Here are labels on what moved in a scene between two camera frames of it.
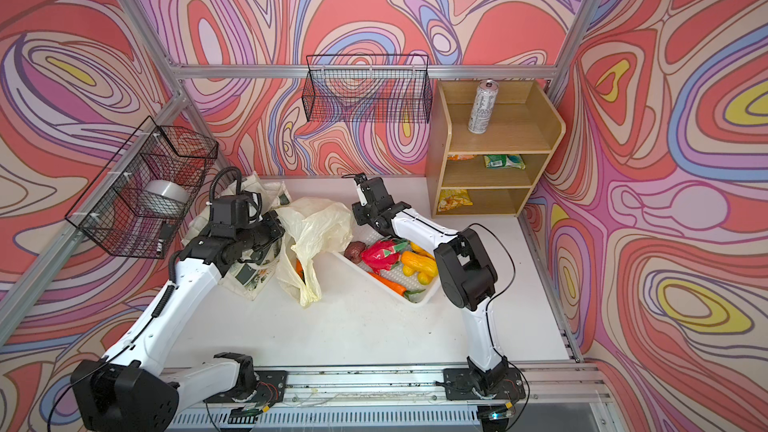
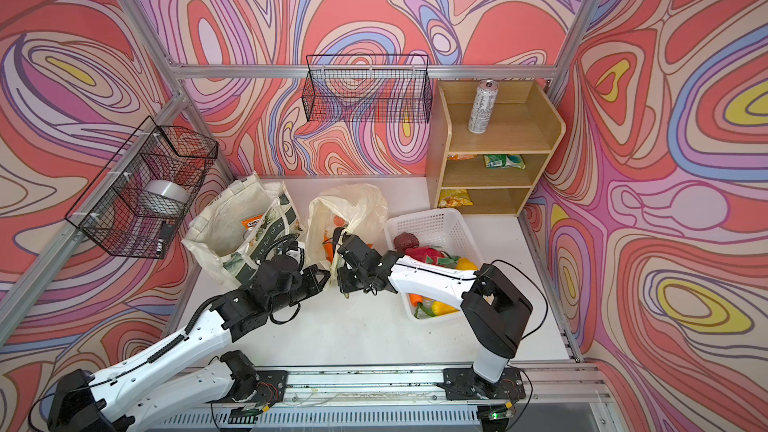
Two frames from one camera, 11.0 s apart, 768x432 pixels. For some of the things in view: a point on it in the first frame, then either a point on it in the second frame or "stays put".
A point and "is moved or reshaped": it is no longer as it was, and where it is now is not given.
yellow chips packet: [451, 199] stays put
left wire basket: [143, 200] stays put
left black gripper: [270, 220] to [315, 271]
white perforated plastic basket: [397, 275] is moved or reshaped
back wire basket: [367, 88] stays put
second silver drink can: [482, 106] stays put
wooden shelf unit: [488, 174] stays put
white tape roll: [166, 197] stays put
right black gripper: [358, 210] to [343, 277]
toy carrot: [299, 270] is moved or reshaped
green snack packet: [504, 161] stays put
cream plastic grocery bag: [310, 224] is moved or reshaped
